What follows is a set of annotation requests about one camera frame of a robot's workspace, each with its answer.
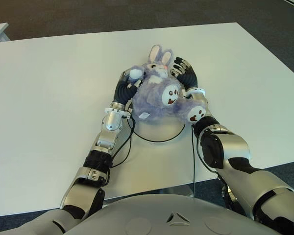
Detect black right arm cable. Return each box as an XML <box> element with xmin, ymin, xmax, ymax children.
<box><xmin>190</xmin><ymin>123</ymin><xmax>197</xmax><ymax>194</ymax></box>

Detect white plate black rim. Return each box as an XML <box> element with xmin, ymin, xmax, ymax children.
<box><xmin>132</xmin><ymin>114</ymin><xmax>186</xmax><ymax>143</ymax></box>

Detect purple plush bunny doll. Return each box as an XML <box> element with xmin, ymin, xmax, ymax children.
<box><xmin>123</xmin><ymin>44</ymin><xmax>208</xmax><ymax>123</ymax></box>

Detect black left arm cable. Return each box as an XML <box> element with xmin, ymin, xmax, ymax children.
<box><xmin>101</xmin><ymin>111</ymin><xmax>136</xmax><ymax>169</ymax></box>

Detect black torso cable bundle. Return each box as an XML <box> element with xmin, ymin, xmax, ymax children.
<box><xmin>218</xmin><ymin>171</ymin><xmax>240</xmax><ymax>212</ymax></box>

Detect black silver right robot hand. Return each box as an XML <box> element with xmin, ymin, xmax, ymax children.
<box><xmin>170</xmin><ymin>57</ymin><xmax>199</xmax><ymax>92</ymax></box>

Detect grey robot torso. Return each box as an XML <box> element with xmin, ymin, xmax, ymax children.
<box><xmin>63</xmin><ymin>193</ymin><xmax>260</xmax><ymax>235</ymax></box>

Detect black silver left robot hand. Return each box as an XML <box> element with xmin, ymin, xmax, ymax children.
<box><xmin>112</xmin><ymin>70</ymin><xmax>144</xmax><ymax>111</ymax></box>

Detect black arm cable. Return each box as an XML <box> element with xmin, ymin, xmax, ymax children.
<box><xmin>101</xmin><ymin>111</ymin><xmax>136</xmax><ymax>169</ymax></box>
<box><xmin>190</xmin><ymin>123</ymin><xmax>197</xmax><ymax>194</ymax></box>

